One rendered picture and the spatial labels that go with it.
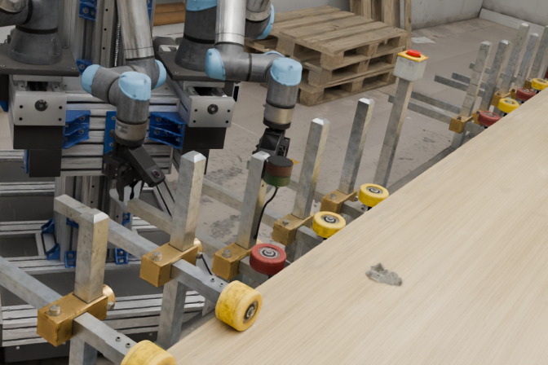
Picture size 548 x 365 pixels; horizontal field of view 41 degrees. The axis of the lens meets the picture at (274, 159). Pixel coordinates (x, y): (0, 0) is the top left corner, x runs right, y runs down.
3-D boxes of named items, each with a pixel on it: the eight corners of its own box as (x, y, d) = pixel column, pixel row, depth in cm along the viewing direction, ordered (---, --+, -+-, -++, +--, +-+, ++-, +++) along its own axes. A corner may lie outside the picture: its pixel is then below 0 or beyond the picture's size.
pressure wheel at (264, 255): (236, 292, 167) (244, 249, 162) (257, 278, 173) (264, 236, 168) (265, 308, 163) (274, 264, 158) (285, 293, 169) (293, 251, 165)
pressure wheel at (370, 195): (357, 231, 202) (366, 195, 198) (347, 217, 209) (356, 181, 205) (383, 231, 205) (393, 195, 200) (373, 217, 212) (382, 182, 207)
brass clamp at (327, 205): (317, 211, 209) (320, 195, 207) (340, 197, 220) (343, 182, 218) (335, 220, 206) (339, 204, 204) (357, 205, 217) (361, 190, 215)
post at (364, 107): (324, 246, 220) (359, 97, 200) (329, 242, 223) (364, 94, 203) (333, 251, 218) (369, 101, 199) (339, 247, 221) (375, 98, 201)
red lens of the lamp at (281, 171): (259, 169, 160) (261, 160, 159) (274, 161, 165) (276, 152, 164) (281, 179, 157) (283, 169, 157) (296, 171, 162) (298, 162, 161)
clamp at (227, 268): (210, 271, 168) (214, 252, 166) (245, 250, 179) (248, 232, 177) (230, 282, 166) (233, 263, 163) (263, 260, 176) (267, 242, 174)
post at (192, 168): (155, 351, 159) (181, 151, 139) (165, 344, 162) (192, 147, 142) (167, 359, 157) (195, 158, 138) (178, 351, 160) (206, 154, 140)
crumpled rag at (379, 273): (359, 272, 163) (361, 264, 162) (375, 263, 168) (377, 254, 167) (391, 292, 158) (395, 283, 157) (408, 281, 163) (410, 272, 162)
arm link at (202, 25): (181, 26, 234) (186, -16, 228) (223, 31, 237) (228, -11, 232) (184, 37, 223) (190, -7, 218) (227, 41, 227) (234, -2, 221)
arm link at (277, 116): (291, 112, 180) (259, 103, 182) (288, 129, 182) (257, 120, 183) (298, 103, 187) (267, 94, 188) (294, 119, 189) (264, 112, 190)
